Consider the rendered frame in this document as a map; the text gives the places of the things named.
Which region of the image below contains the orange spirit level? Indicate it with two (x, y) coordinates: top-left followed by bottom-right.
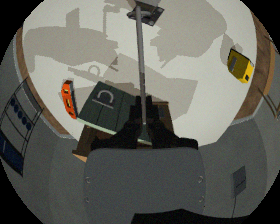
(61, 80), (78, 119)

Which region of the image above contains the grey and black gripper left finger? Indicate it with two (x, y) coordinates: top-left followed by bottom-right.
(91, 95), (142, 151)

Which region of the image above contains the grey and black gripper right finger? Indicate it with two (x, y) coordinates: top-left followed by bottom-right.
(146, 95), (198, 150)

